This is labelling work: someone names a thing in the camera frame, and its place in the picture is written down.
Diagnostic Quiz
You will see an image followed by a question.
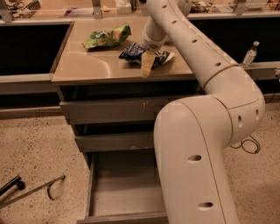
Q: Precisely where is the clear plastic water bottle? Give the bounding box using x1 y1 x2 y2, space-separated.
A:
242 41 259 67

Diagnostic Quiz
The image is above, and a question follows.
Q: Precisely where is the black caster wheel leg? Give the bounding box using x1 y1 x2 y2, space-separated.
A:
0 175 25 196

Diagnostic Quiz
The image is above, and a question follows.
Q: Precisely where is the grey drawer cabinet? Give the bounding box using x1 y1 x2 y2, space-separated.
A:
50 16 202 224

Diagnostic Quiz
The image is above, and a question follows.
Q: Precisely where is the metal rod with hook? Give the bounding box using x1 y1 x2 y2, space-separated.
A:
0 175 66 209

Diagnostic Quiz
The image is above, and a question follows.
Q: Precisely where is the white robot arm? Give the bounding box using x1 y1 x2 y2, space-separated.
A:
143 0 265 224

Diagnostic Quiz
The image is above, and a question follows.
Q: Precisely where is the green chip bag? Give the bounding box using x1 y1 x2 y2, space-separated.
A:
82 25 131 49

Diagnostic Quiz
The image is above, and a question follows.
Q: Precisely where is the grey shelf unit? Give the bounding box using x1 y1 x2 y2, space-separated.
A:
190 16 280 102
0 20 73 109

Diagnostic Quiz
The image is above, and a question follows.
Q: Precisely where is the top grey drawer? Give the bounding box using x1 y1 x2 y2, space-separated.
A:
60 97 174 124

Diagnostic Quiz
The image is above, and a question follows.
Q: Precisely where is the right grey shelf unit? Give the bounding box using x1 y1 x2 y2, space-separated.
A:
190 16 280 102

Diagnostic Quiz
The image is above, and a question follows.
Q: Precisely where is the black power adapter with cable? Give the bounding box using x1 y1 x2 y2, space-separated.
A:
231 136 261 155

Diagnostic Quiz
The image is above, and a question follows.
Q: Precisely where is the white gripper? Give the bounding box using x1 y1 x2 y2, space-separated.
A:
141 36 165 78

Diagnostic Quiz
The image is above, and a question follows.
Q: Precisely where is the left grey shelf unit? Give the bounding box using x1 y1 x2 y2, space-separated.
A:
0 20 73 109

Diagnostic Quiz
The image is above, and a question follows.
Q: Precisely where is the blue chip bag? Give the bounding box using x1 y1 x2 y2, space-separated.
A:
119 42 174 67

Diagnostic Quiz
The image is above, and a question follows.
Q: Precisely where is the open bottom grey drawer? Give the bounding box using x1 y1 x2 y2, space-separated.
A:
77 149 168 224

